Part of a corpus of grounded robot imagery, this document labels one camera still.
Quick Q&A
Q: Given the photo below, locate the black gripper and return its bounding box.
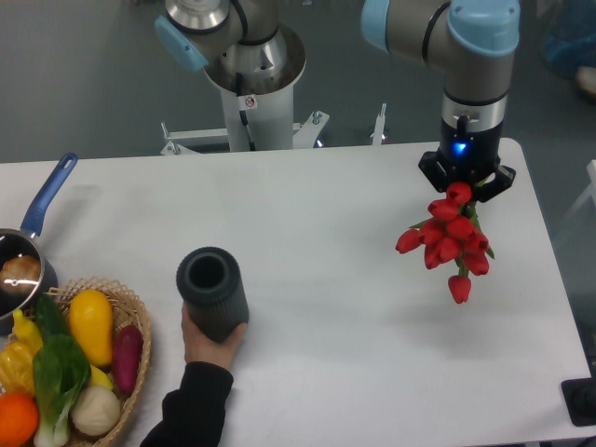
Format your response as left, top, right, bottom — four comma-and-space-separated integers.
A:
418, 115, 516, 202

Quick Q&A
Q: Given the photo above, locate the red tulip bouquet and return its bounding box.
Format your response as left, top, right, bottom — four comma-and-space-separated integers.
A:
395, 182, 494, 305

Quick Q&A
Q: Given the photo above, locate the dark grey ribbed vase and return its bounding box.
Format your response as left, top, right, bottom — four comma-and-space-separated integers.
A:
176, 247, 250, 343

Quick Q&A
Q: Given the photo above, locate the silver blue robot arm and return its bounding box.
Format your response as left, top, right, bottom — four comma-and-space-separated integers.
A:
155, 1, 520, 202

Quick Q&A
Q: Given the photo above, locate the black sleeved forearm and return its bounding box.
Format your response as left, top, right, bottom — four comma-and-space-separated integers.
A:
141, 361, 234, 447

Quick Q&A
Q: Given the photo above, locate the person's hand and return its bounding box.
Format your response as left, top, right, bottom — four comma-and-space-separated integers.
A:
181, 305, 248, 372

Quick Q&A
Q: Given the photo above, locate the black device at table edge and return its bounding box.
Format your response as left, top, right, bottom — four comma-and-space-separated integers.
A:
561, 377, 596, 427

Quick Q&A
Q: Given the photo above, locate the woven wicker basket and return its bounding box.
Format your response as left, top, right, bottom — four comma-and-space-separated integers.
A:
48, 277, 152, 446

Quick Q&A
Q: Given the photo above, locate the purple eggplant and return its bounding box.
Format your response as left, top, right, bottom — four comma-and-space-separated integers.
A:
112, 324, 143, 395

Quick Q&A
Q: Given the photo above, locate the white garlic bulb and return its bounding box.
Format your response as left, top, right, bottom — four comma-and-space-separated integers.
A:
71, 386, 121, 437

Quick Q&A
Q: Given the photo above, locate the green cucumber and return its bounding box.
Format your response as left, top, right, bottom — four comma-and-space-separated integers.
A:
34, 293, 71, 342

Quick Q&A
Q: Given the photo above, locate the green bok choy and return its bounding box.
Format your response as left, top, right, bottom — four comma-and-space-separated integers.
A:
33, 334, 90, 446

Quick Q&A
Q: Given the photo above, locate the brown food in pan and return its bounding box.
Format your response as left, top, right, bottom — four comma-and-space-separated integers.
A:
1, 255, 41, 295

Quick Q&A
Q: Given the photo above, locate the small yellow squash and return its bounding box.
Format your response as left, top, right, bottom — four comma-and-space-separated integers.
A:
12, 309, 43, 355

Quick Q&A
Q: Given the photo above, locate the yellow bell pepper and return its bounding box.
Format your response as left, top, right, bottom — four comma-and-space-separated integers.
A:
1, 342, 35, 396

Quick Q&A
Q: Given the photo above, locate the orange fruit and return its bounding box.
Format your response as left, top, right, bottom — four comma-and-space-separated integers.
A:
1, 392, 39, 446

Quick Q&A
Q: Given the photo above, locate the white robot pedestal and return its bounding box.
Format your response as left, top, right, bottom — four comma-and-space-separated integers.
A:
159, 22, 388, 156

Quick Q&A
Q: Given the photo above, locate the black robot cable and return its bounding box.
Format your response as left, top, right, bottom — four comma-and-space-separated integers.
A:
234, 72, 257, 152

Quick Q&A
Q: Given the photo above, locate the blue handled saucepan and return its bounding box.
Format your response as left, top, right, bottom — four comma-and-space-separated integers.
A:
1, 153, 78, 336

